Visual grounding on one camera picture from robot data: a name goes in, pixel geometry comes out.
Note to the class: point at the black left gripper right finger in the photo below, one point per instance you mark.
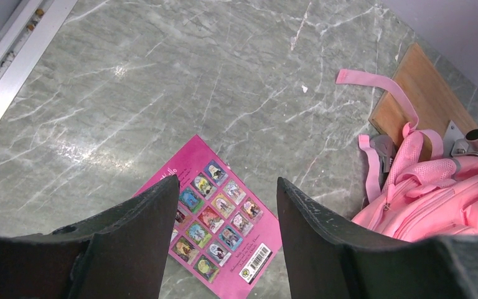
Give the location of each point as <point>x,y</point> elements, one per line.
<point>327,256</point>

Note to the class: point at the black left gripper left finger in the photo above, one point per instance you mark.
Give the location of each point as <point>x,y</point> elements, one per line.
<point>118,253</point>

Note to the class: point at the pink student backpack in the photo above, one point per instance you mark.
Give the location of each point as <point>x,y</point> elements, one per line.
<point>425,194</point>

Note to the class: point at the pink sticker card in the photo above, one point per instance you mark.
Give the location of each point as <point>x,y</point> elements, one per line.
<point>223,234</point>

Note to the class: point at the wooden support block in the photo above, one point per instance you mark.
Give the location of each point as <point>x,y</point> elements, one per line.
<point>432,98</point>

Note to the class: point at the silver side rail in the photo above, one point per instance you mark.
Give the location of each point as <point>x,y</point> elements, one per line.
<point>23,39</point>

